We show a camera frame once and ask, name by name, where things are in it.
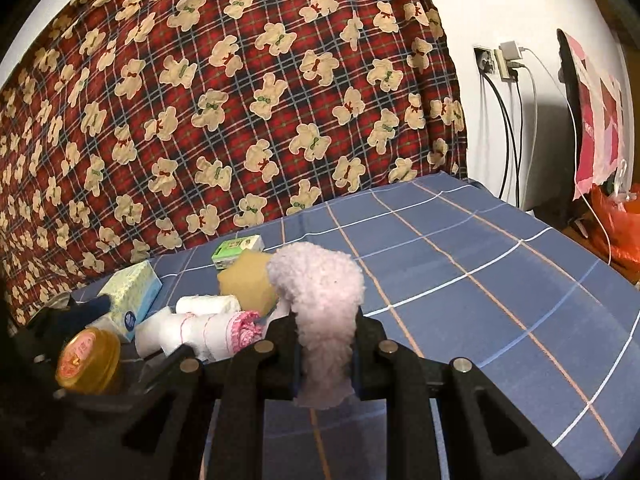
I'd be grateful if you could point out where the red plaid bear blanket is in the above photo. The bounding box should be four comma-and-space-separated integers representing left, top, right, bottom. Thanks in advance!
1, 0, 466, 325

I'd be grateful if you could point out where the pink fluffy cloth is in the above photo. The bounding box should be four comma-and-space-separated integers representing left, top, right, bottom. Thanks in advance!
267, 242, 366, 410

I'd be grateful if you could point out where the gold lidded round jar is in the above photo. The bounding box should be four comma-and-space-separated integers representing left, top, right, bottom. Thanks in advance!
55, 327, 122, 396

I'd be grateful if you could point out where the green small tissue pack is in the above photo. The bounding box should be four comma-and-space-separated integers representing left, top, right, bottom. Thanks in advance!
212, 235, 265, 271

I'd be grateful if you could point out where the wall power outlet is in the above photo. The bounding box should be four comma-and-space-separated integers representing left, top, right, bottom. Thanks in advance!
474, 47, 497, 75

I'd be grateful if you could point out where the pink patchwork hanging cloth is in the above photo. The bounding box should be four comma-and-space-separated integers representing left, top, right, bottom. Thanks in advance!
556, 29, 625, 198

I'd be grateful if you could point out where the yellow sponge block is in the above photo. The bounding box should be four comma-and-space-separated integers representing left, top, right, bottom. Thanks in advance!
217, 250, 278, 318

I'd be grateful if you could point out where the pink white towel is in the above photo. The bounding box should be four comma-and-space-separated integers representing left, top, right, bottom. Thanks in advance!
160, 311, 264, 361

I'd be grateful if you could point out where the white charger plug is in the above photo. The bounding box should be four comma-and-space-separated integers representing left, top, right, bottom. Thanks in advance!
495, 40, 523, 81

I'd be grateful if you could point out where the orange plastic bag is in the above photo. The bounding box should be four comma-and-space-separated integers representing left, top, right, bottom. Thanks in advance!
585, 185, 639, 284

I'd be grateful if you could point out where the black power cable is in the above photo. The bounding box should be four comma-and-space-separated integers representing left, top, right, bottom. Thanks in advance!
480, 71, 525, 206

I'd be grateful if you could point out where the yellow dotted tissue box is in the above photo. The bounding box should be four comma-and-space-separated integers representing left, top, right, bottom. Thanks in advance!
89, 260, 162, 342

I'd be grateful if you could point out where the white melamine sponge block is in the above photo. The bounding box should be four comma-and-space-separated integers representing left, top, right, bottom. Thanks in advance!
134, 307, 172, 359

